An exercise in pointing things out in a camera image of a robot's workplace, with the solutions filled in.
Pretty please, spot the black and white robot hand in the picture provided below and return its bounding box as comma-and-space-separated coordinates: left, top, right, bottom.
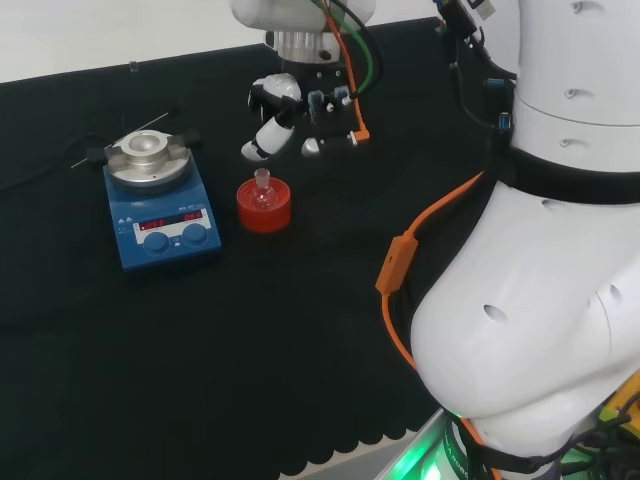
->
239, 62, 374, 164

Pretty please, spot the clear glass round-bottom flask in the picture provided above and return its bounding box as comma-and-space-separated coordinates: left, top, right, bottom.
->
252, 168, 276, 209

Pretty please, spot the orange round flask stand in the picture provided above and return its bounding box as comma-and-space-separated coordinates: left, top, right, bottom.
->
235, 177, 293, 235

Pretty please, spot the thin metal probe rod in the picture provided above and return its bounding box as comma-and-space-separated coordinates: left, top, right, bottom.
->
69, 112, 169, 169

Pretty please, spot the heater with blue base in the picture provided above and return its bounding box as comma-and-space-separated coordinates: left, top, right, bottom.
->
87, 128, 224, 274

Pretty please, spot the black bench cloth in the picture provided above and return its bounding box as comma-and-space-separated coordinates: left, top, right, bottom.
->
0, 15, 506, 480

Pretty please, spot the pale base board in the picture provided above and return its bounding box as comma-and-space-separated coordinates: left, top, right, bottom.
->
319, 405, 481, 480

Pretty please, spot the green cable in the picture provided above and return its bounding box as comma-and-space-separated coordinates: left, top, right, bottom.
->
329, 0, 384, 94

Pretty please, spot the orange cable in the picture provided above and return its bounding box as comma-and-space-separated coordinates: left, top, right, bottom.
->
319, 0, 504, 480

